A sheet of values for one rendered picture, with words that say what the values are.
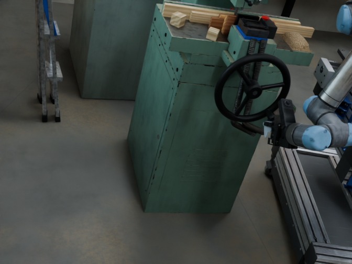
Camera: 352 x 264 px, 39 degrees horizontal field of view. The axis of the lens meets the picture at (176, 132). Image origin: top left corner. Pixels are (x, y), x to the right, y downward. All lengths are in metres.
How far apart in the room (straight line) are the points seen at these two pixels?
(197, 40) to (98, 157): 1.00
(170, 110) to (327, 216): 0.90
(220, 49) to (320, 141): 0.58
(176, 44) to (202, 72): 0.17
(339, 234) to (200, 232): 0.62
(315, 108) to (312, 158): 1.06
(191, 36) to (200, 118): 0.37
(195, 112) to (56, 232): 0.78
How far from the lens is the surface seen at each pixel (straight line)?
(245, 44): 1.83
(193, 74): 1.94
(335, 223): 2.40
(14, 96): 3.01
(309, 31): 2.22
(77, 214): 2.29
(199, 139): 2.13
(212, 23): 1.97
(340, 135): 1.62
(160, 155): 2.14
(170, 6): 1.98
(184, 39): 1.85
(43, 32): 2.56
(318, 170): 2.68
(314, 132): 1.55
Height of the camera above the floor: 1.62
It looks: 34 degrees down
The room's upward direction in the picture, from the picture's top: 16 degrees clockwise
